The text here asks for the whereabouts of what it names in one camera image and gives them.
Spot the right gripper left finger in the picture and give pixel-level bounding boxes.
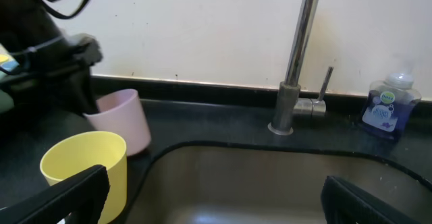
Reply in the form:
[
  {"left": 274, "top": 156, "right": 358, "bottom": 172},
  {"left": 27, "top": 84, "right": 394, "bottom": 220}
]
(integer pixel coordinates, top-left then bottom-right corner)
[{"left": 0, "top": 164, "right": 111, "bottom": 224}]

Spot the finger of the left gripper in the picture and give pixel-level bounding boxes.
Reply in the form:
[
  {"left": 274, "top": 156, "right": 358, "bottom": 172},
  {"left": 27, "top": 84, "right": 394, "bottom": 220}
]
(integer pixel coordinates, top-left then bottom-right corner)
[{"left": 72, "top": 64, "right": 101, "bottom": 116}]

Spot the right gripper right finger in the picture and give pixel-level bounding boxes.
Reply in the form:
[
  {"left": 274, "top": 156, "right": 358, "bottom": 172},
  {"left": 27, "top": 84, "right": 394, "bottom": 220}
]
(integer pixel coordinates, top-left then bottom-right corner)
[{"left": 320, "top": 175, "right": 426, "bottom": 224}]

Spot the yellow cup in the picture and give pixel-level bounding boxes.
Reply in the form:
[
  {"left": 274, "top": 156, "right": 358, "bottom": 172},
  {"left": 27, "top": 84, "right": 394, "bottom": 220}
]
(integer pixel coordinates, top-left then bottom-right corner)
[{"left": 39, "top": 130, "right": 128, "bottom": 224}]

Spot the pink cup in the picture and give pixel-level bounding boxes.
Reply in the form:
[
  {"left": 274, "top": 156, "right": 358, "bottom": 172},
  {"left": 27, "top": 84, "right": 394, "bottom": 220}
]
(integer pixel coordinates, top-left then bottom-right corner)
[{"left": 83, "top": 88, "right": 153, "bottom": 157}]

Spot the steel sink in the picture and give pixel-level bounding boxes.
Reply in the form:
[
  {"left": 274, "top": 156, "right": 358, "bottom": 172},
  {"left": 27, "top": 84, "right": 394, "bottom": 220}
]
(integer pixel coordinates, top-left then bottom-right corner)
[{"left": 124, "top": 141, "right": 432, "bottom": 224}]

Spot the blue soap bottle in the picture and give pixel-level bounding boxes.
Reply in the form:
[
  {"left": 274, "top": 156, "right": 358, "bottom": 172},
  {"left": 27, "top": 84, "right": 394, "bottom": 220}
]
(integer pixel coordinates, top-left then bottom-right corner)
[{"left": 359, "top": 72, "right": 423, "bottom": 140}]

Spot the steel tap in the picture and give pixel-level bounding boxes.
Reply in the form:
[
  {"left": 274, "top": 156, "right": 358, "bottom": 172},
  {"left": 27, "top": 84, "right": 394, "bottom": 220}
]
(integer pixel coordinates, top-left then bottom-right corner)
[{"left": 267, "top": 0, "right": 335, "bottom": 136}]

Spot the black cable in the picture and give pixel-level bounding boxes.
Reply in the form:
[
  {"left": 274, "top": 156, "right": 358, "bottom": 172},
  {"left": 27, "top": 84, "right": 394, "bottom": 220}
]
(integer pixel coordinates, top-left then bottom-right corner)
[{"left": 35, "top": 0, "right": 99, "bottom": 20}]

